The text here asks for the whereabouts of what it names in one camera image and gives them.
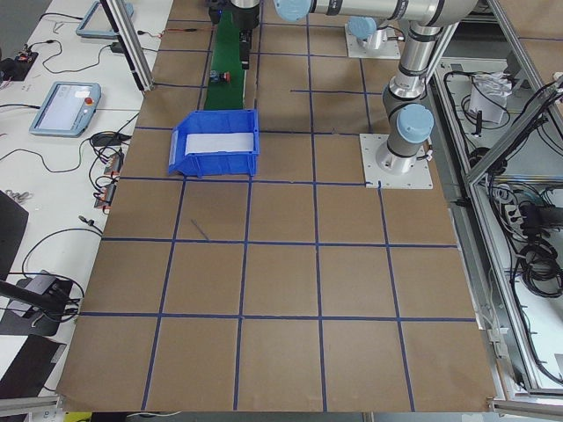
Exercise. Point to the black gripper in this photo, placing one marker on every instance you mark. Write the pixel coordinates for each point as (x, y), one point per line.
(244, 19)

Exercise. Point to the black push button switch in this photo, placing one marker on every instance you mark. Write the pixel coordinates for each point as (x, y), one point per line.
(216, 77)

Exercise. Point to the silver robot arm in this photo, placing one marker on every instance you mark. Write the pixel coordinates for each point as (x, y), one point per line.
(245, 16)
(411, 123)

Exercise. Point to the green conveyor belt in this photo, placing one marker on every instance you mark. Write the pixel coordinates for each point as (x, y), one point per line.
(226, 95)

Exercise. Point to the left blue storage bin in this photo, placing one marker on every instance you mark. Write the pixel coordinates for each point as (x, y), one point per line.
(219, 163)

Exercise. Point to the white foam pad left bin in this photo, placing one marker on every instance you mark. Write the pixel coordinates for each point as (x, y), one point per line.
(212, 143)

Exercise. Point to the black power adapter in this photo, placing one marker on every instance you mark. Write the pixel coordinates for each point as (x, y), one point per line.
(117, 48)

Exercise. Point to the far teach pendant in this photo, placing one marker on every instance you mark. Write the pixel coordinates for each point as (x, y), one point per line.
(95, 24)

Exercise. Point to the teach pendant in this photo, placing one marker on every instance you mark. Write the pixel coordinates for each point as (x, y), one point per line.
(95, 24)
(67, 109)

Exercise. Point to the near teach pendant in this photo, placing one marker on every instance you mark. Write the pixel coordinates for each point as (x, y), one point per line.
(67, 109)

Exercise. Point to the crumpled white paper bag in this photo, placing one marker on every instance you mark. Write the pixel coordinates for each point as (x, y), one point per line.
(489, 96)

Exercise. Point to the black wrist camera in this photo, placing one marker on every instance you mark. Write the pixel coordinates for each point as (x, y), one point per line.
(214, 11)

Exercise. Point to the aluminium frame post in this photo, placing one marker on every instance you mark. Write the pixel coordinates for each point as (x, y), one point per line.
(122, 25)

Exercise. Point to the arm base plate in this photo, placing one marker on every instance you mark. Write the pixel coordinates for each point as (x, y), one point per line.
(383, 44)
(383, 170)

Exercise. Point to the black camera stand base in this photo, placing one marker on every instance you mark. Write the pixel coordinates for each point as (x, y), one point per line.
(36, 305)

